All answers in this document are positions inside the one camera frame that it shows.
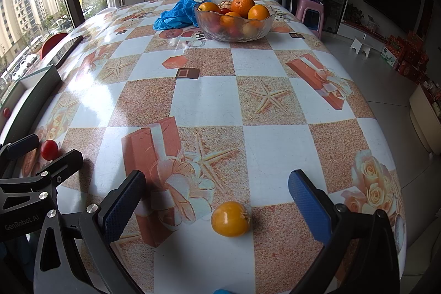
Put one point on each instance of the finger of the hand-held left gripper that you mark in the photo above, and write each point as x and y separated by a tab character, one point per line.
67	161
24	146

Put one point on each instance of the person's right hand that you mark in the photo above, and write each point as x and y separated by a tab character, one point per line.
224	291

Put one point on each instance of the white green carton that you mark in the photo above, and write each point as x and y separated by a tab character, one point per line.
391	54

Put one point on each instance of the clear glass bowl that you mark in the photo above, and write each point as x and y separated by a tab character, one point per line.
237	37

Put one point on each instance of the small white stand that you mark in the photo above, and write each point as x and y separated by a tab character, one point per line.
361	44

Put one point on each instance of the crumpled blue plastic bag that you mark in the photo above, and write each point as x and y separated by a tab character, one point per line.
175	16

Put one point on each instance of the red tomato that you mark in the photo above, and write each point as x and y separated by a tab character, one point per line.
49	149
6	112
225	11

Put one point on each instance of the low television console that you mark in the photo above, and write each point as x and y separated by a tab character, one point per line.
358	28

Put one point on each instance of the pink plastic stool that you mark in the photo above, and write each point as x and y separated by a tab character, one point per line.
308	4

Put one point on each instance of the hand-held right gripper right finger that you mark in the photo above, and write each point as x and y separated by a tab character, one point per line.
308	208

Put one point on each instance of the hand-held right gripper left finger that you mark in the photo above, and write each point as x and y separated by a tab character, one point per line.
122	208

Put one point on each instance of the printed checkered tablecloth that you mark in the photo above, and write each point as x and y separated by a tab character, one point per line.
268	142

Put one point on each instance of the stack of red gift boxes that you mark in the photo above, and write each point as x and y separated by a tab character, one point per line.
413	56

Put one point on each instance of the black smartphone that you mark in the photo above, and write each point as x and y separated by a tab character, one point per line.
67	51

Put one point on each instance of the white lined green box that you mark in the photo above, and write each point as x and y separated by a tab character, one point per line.
38	87

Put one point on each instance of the white rounded floor unit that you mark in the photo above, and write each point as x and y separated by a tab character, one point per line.
423	121

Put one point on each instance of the yellow tomato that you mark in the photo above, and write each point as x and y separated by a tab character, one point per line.
229	218

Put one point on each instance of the red plastic chair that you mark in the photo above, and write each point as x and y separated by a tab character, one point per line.
51	42

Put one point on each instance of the small yellow pear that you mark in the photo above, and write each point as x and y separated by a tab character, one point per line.
250	30

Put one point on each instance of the orange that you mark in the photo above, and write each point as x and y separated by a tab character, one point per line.
243	5
230	19
209	7
259	13

